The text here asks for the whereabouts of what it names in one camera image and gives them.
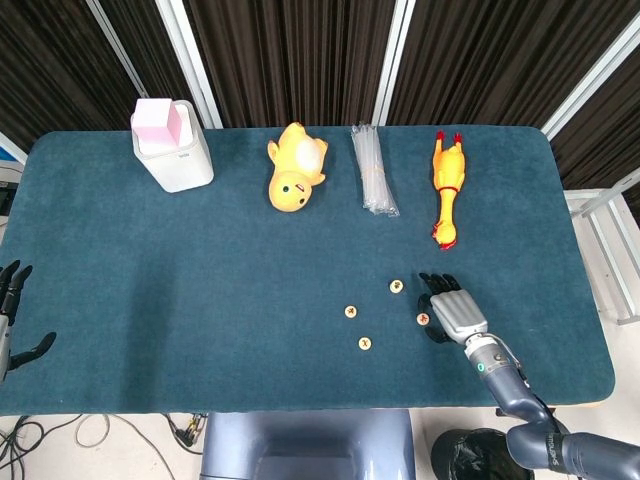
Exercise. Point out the pink paper box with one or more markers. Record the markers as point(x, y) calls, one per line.
point(150, 125)

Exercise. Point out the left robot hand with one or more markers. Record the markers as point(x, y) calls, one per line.
point(12, 290)

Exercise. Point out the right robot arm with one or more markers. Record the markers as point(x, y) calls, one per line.
point(520, 395)

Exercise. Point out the white and blue panel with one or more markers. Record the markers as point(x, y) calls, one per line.
point(10, 150)

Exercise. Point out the aluminium frame rack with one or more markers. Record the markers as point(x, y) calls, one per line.
point(605, 215)

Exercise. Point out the thin grey pole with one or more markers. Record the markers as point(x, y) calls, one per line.
point(117, 50)

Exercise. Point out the yellow rubber chicken toy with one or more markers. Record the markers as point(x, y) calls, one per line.
point(448, 170)

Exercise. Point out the black trash bin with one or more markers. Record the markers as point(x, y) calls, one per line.
point(460, 460)

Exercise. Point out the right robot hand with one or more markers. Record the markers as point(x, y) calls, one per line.
point(460, 315)

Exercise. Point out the white plastic bin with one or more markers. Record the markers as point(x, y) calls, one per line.
point(185, 165)

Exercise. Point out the teal table cloth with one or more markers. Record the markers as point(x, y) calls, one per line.
point(200, 300)

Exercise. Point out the black box device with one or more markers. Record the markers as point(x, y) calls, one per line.
point(6, 200)

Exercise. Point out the white frame post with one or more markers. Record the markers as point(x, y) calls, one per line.
point(395, 60)
point(590, 85)
point(190, 60)

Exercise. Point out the blue-grey robot torso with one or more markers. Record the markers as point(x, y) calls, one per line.
point(300, 440)

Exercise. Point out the black pleated curtain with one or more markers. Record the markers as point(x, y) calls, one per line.
point(300, 50)

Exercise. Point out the clear bag of straws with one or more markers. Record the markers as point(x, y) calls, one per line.
point(372, 175)

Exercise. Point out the yellow plush duck toy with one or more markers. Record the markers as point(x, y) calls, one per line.
point(290, 190)

